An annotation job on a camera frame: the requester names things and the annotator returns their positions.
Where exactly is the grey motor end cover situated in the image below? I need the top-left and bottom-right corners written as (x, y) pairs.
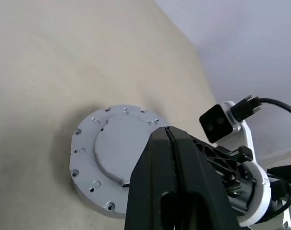
top-left (70, 104), bottom-right (172, 216)

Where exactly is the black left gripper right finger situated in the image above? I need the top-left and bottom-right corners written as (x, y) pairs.
top-left (166, 126), bottom-right (241, 230)

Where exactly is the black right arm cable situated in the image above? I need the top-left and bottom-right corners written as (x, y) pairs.
top-left (229, 95), bottom-right (291, 120)

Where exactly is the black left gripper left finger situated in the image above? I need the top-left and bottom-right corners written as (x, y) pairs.
top-left (123, 126), bottom-right (178, 230)

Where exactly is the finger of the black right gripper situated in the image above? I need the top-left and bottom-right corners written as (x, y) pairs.
top-left (192, 137), bottom-right (235, 190)

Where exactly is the grey motor stator housing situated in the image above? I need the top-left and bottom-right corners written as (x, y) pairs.
top-left (70, 167), bottom-right (127, 219)

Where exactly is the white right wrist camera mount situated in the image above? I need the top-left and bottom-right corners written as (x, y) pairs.
top-left (199, 100), bottom-right (272, 227)

